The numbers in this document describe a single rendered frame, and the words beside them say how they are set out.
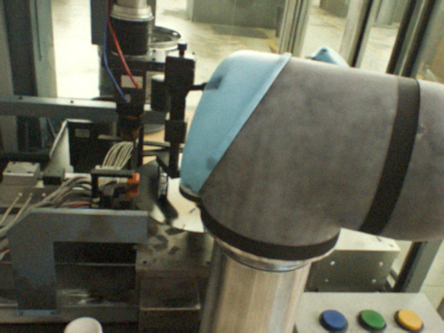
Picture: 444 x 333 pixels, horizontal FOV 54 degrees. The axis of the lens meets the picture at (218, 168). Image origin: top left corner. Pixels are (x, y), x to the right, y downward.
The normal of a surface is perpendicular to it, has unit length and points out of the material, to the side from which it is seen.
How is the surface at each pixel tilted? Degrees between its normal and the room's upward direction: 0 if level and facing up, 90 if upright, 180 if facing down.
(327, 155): 71
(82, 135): 90
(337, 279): 90
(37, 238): 90
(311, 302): 0
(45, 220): 90
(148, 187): 0
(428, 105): 27
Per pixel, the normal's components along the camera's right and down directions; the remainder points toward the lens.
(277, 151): -0.24, 0.29
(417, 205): -0.19, 0.55
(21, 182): 0.11, 0.50
